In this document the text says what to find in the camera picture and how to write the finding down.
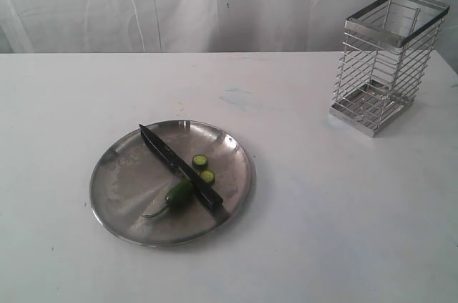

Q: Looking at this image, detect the green jalapeno pepper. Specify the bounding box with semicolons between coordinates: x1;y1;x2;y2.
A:
142;178;194;218

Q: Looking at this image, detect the wire metal utensil holder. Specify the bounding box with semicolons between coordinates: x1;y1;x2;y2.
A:
329;0;450;137

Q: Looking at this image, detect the round steel plate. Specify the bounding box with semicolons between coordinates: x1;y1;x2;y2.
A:
89;120;255;247

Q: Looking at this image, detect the black handled kitchen knife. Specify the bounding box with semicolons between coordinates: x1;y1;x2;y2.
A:
139;124;223;211

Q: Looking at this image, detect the green cucumber slice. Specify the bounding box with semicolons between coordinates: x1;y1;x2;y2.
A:
200;169;215;185
192;154;208;169

